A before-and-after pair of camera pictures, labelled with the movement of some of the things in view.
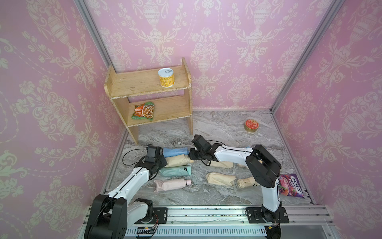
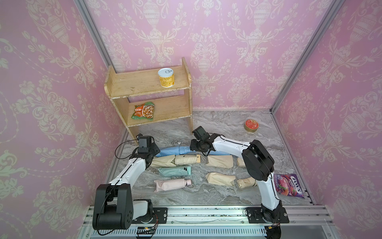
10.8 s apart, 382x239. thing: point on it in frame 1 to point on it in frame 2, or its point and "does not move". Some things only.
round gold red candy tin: [251, 125] does not move
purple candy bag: [289, 184] does not move
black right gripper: [192, 155] to [193, 145]
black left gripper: [163, 160] to [155, 147]
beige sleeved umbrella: [217, 178] does not move
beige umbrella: [245, 182] does not move
